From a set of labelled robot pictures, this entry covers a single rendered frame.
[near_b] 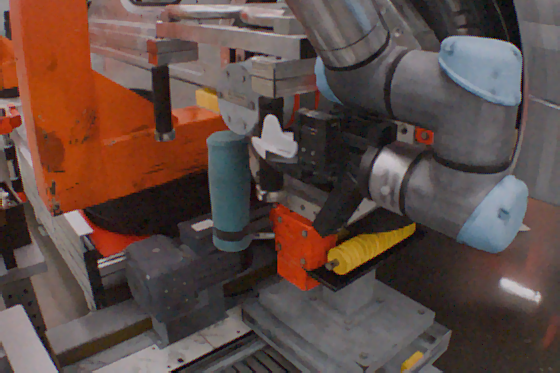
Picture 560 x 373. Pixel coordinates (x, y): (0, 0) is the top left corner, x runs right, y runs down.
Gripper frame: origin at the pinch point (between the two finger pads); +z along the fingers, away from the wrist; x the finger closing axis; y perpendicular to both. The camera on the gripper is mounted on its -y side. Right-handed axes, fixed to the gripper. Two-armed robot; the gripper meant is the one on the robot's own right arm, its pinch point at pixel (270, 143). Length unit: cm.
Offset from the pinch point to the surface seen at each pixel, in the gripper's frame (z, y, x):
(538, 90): -25.7, 8.8, -30.4
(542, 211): 10, -82, -192
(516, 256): 2, -82, -138
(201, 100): 71, -12, -31
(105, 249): 79, -56, 3
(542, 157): -28.2, -1.1, -30.4
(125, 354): 51, -75, 12
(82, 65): 60, 5, 8
